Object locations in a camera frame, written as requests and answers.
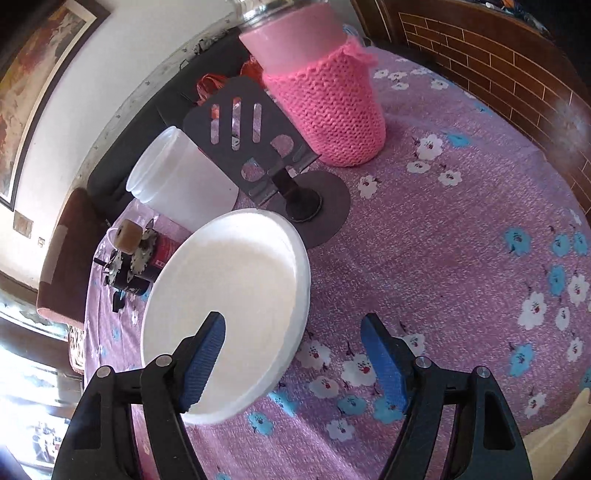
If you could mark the purple floral tablecloth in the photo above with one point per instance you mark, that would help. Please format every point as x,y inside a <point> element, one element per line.
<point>438,258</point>

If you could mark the white foam bowl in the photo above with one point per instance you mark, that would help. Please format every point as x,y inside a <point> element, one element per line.
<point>231,281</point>
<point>298,332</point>

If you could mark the small wall plaque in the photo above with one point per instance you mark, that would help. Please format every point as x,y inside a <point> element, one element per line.
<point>23,225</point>

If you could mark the red plastic bag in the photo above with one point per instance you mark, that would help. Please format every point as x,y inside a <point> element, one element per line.
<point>210,85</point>

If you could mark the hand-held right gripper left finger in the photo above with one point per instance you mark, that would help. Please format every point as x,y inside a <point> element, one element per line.
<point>205,357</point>

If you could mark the brown chair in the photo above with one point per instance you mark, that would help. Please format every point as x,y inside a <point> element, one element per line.
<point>64,263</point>

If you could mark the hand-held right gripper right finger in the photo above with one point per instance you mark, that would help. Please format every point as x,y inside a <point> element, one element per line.
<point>385,364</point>

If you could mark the white plastic jar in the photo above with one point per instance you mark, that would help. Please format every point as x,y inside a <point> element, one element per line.
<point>180,184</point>

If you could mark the wooden spool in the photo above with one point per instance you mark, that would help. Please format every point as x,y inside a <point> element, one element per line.
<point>127,235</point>

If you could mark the wooden headboard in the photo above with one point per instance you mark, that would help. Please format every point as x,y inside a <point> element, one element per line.
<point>485,60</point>

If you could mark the framed wall picture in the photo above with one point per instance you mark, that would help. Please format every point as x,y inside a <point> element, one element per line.
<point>32,83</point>

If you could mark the cream cloth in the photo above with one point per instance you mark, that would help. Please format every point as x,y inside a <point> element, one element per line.
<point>563,438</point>

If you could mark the pink bottle with knitted sleeve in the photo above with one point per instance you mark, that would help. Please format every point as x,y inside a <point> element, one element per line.
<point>323,92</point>

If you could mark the patterned cushion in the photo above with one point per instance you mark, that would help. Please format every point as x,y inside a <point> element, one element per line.
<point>76,346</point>

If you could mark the dark sofa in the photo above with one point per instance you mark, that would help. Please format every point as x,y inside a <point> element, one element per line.
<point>138,115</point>

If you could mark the black phone stand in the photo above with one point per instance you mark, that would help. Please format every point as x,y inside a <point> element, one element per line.
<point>240,124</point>

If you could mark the black motor with gear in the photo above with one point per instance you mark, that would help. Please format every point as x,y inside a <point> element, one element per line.
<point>138,272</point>

